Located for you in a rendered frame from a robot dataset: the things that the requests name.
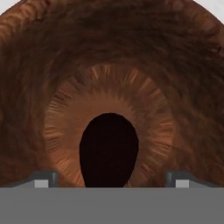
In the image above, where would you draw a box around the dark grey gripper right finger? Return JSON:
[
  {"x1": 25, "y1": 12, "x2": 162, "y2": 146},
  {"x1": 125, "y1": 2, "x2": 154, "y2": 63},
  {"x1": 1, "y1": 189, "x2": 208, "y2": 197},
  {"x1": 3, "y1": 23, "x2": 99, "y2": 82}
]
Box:
[{"x1": 164, "y1": 171, "x2": 221, "y2": 189}]

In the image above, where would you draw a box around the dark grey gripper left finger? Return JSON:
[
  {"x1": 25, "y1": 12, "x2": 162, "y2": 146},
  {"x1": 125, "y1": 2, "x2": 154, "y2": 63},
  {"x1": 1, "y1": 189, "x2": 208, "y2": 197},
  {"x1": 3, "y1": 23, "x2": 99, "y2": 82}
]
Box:
[{"x1": 5, "y1": 171, "x2": 60, "y2": 189}]

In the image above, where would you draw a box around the dark avocado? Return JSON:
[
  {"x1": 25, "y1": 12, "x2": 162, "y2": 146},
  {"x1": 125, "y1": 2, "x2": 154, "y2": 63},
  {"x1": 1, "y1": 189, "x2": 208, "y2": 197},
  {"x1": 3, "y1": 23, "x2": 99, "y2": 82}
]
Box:
[{"x1": 79, "y1": 112, "x2": 140, "y2": 189}]

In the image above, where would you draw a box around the brown wooden bowl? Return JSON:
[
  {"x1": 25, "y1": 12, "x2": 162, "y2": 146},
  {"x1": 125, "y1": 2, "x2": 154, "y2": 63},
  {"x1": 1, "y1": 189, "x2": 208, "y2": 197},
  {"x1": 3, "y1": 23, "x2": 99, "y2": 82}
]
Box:
[{"x1": 0, "y1": 0, "x2": 224, "y2": 189}]

